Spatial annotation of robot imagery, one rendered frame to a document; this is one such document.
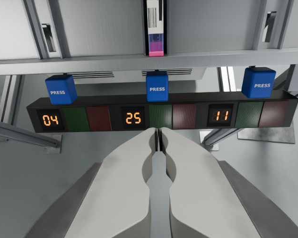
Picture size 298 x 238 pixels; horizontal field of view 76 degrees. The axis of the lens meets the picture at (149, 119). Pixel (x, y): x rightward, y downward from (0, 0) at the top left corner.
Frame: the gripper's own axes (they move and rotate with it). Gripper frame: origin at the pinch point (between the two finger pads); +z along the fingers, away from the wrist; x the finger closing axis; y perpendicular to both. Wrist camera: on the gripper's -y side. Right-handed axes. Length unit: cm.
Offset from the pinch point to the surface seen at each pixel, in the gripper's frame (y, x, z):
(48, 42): -5.1, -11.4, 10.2
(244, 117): 4.7, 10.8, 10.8
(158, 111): 3.6, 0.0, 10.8
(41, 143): 37, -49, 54
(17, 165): 51, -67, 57
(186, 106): 3.0, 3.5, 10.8
